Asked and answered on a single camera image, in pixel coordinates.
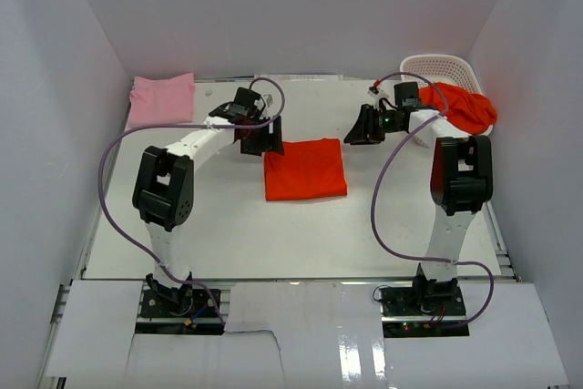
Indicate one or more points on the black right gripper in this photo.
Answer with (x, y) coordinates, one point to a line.
(364, 131)

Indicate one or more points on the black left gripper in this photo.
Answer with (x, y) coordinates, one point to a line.
(265, 144)

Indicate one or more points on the orange t shirt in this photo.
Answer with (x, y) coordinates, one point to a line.
(470, 112)
(308, 170)

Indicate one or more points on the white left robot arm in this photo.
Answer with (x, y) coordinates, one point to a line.
(164, 194)

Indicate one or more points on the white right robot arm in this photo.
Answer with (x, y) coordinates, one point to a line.
(461, 182)

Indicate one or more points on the white perforated plastic basket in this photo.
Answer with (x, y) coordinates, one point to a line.
(451, 70)

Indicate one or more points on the folded pink t shirt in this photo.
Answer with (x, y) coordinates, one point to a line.
(164, 101)

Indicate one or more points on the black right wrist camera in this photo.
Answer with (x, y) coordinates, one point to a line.
(406, 95)

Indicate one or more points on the white paper strip at wall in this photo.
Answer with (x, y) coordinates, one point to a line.
(302, 77)

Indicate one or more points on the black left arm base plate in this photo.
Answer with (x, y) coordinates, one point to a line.
(196, 315)

